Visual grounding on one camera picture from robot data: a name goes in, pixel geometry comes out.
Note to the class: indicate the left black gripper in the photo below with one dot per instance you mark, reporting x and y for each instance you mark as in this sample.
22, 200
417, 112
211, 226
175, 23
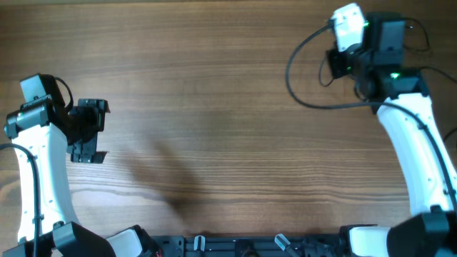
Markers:
95, 110

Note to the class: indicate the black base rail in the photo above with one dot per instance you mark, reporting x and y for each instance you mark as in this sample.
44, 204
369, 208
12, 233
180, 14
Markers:
250, 246

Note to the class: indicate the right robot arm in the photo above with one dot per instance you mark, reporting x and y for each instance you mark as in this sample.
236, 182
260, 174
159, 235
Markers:
369, 47

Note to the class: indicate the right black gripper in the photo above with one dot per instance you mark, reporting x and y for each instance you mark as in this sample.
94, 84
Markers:
338, 70

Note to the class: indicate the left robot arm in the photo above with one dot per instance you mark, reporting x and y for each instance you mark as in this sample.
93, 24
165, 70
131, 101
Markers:
43, 132

